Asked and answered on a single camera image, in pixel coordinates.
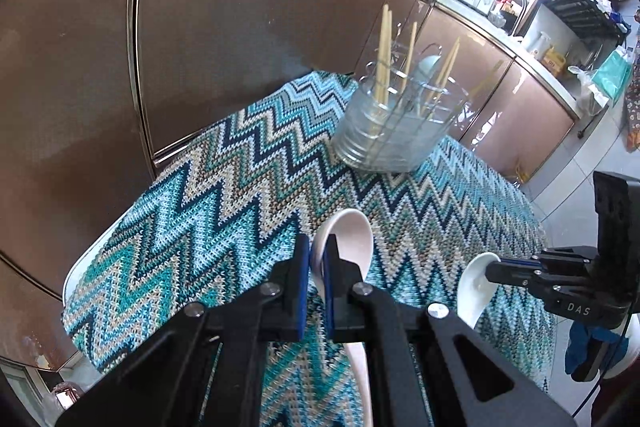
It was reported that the white ceramic spoon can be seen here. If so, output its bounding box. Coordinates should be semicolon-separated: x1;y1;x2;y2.
457;252;502;328

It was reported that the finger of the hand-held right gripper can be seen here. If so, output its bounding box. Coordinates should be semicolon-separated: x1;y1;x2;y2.
486;248;596;292

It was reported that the zigzag knitted cloth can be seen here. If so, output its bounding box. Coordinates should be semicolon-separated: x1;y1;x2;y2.
61;69;558;427

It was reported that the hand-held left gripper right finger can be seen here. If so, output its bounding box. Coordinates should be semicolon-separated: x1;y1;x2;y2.
321;236;578;427

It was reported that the teal bag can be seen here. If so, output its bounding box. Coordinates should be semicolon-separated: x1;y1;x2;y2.
592;48;635;100

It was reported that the light blue ceramic spoon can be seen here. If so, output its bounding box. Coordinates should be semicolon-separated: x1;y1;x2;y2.
417;54;447;108

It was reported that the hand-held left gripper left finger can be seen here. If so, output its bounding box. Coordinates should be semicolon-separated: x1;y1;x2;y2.
54;234;311;427

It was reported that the light kitchen countertop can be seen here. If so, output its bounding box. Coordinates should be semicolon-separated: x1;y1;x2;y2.
320;0;608;118

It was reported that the yellow box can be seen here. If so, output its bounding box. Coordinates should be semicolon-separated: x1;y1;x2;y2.
542;48;571;75

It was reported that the clear plastic bag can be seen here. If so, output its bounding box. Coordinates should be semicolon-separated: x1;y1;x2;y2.
567;66;611;108

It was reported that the brown glossy cabinet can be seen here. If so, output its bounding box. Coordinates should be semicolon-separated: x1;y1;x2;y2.
0;0;576;373

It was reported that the clear plastic utensil holder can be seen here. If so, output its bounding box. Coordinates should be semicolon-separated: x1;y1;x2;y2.
332;39;471;172

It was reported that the pink ceramic spoon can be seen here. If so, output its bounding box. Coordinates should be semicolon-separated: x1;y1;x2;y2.
309;208;375;427

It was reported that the white jug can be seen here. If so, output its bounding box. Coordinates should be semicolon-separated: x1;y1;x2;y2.
529;31;552;58

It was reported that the patterned hanging cloth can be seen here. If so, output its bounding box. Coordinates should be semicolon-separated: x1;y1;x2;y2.
620;9;640;152

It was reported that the bamboo chopstick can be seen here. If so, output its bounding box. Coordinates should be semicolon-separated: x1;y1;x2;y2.
381;11;395;105
400;21;418;94
376;4;390;104
420;46;455;118
424;37;461;118

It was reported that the person's right hand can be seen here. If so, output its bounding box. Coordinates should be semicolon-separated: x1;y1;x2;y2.
565;321;620;374

